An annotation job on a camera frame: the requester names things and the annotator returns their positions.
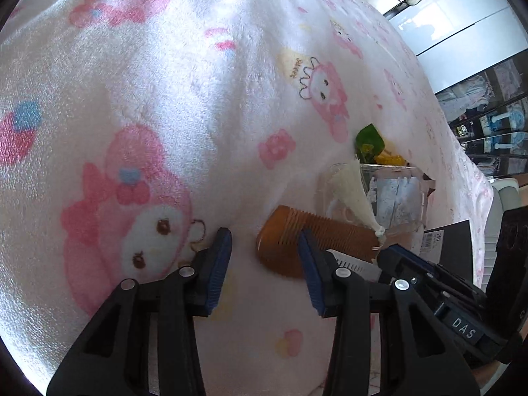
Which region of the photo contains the dark display shelf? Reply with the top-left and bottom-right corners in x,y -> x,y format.
436,51 -> 527,178

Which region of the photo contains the grey green padded headboard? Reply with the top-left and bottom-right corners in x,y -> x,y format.
484,177 -> 522,293

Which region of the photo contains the green yellow snack wrapper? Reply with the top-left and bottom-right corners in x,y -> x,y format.
355,123 -> 407,166

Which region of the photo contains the black cardboard storage box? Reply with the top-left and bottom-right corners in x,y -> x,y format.
419,220 -> 474,286

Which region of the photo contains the brown wooden comb with tassel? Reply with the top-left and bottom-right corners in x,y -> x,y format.
255,154 -> 387,280

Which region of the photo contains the white wardrobe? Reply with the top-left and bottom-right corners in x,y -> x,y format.
366,0 -> 527,92

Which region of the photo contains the pink cartoon print bedsheet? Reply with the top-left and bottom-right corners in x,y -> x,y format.
1,0 -> 492,395

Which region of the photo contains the clear cartoon phone case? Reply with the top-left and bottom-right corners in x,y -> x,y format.
318,159 -> 436,239

